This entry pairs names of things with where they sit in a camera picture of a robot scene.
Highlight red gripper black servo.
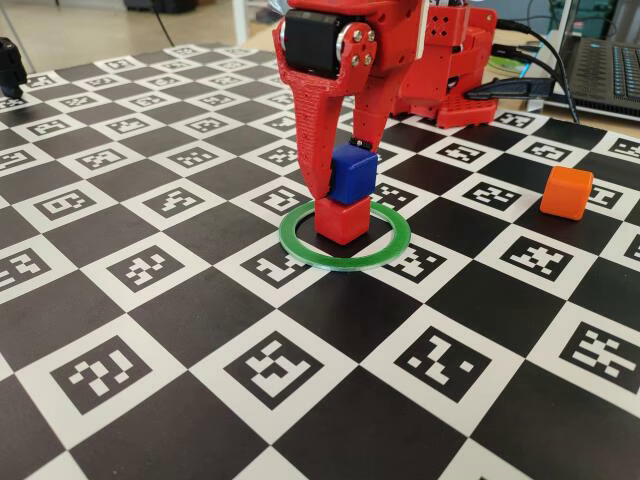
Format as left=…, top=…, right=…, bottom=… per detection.
left=272, top=0, right=427, bottom=200

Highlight blue cube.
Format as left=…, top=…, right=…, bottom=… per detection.
left=329, top=143, right=380, bottom=206

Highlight red cube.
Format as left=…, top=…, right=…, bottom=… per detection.
left=313, top=195, right=372, bottom=246

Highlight orange cube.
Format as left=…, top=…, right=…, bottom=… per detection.
left=538, top=166, right=595, bottom=222

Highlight red robot base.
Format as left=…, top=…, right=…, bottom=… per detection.
left=384, top=0, right=500, bottom=130

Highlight white table leg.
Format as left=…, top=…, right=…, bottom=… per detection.
left=233, top=0, right=250, bottom=47

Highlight checkerboard marker mat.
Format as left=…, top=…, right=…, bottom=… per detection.
left=0, top=42, right=640, bottom=480

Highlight black laptop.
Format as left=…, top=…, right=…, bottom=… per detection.
left=542, top=0, right=640, bottom=121

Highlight black clamp device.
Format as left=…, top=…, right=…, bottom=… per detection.
left=0, top=36, right=29, bottom=100

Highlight green ring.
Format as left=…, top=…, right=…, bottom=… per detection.
left=277, top=200, right=412, bottom=273

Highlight black usb plug cable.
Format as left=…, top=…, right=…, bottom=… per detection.
left=463, top=78, right=556, bottom=101

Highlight black power cable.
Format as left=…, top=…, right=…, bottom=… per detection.
left=492, top=18, right=581, bottom=125

